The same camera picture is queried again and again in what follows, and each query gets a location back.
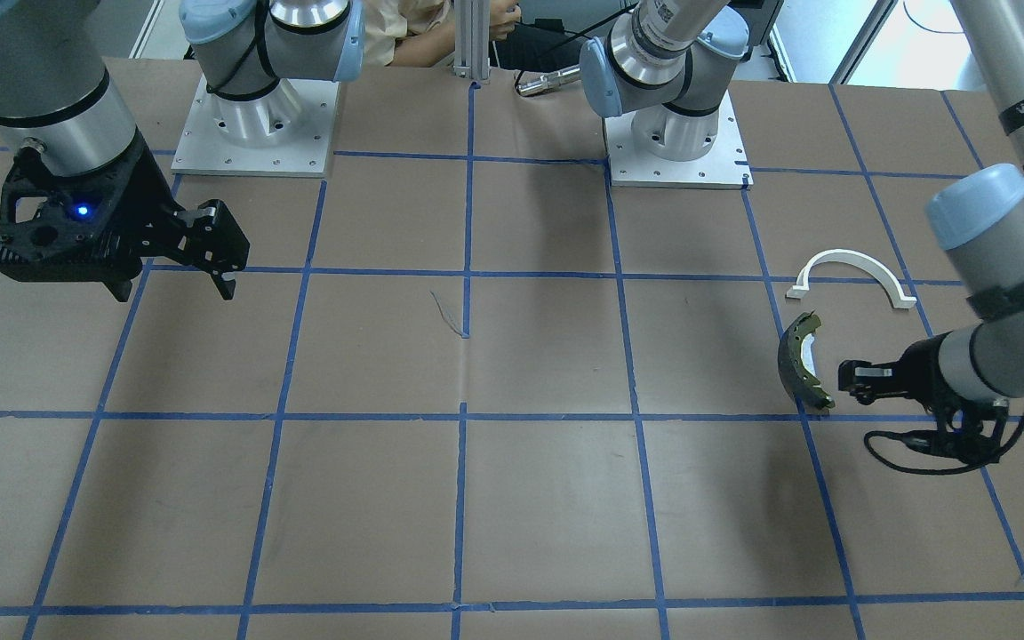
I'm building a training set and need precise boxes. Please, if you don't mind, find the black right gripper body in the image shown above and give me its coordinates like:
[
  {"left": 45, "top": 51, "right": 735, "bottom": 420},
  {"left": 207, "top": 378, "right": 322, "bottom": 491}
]
[{"left": 0, "top": 133, "right": 202, "bottom": 286}]

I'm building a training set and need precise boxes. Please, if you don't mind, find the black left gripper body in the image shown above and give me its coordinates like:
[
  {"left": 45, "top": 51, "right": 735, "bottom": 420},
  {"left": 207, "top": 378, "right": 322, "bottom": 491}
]
[{"left": 867, "top": 333, "right": 954, "bottom": 412}]

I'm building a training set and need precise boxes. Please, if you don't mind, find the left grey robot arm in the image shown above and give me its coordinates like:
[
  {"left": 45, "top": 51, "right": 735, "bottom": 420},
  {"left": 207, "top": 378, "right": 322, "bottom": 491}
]
[{"left": 580, "top": 1, "right": 1024, "bottom": 411}]

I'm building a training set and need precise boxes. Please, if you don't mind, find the green brake shoe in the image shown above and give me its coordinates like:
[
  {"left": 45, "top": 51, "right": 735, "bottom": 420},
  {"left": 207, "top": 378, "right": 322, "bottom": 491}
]
[{"left": 777, "top": 312, "right": 836, "bottom": 412}]

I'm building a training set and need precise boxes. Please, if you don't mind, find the loose blue tape thread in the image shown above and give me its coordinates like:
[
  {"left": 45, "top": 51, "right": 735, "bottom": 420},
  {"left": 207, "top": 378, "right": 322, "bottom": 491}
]
[{"left": 430, "top": 291, "right": 468, "bottom": 340}]

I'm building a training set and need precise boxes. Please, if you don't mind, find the person in beige shirt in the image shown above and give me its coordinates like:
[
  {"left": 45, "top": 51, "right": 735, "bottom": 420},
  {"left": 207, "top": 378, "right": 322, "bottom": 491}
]
[{"left": 361, "top": 0, "right": 522, "bottom": 68}]

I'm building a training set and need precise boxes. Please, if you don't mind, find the silver cylindrical tool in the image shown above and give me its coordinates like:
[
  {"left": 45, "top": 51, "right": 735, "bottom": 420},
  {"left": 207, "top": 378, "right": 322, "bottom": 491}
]
[{"left": 515, "top": 66, "right": 580, "bottom": 98}]

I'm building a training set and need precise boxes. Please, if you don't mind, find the white curved plastic bracket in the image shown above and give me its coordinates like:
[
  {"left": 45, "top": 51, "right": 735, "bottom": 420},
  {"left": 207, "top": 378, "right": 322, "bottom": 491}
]
[{"left": 785, "top": 248, "right": 918, "bottom": 309}]

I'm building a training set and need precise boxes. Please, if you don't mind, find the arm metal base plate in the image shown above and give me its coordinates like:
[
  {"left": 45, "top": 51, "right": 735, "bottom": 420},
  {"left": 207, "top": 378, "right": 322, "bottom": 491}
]
[
  {"left": 172, "top": 78, "right": 344, "bottom": 179},
  {"left": 603, "top": 92, "right": 755, "bottom": 189}
]

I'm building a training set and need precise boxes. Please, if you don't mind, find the aluminium frame post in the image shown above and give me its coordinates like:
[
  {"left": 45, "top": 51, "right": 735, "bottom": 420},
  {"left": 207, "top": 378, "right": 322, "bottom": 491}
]
[{"left": 452, "top": 0, "right": 490, "bottom": 84}]

